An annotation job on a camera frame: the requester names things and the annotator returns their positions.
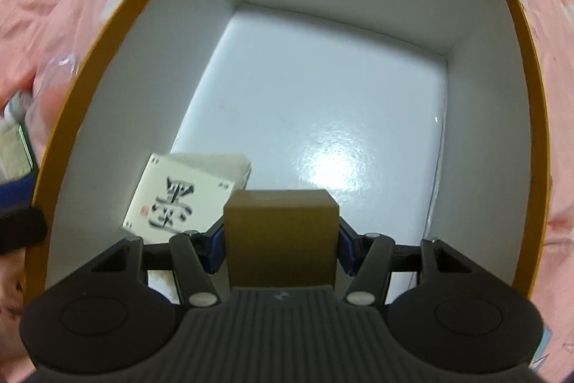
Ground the orange rimmed white storage box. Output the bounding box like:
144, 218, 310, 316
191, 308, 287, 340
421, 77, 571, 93
22, 0, 553, 307

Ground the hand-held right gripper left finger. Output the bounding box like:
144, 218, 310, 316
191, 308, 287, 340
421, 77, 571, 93
90, 220, 226, 309

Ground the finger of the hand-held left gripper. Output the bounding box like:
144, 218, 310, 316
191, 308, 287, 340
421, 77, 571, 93
0, 176, 49, 256

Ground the green edged box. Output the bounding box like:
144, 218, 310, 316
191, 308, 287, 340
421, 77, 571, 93
0, 123, 40, 178

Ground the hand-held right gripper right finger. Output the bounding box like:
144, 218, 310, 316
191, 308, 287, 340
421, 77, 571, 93
336, 217, 490, 308

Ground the clear plastic bottle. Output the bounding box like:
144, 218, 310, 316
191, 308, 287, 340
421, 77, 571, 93
32, 55, 85, 132

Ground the white calligraphy print card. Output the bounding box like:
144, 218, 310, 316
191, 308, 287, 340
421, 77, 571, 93
122, 151, 253, 246

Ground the small brown box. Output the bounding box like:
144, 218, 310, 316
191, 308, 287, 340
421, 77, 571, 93
223, 189, 340, 289

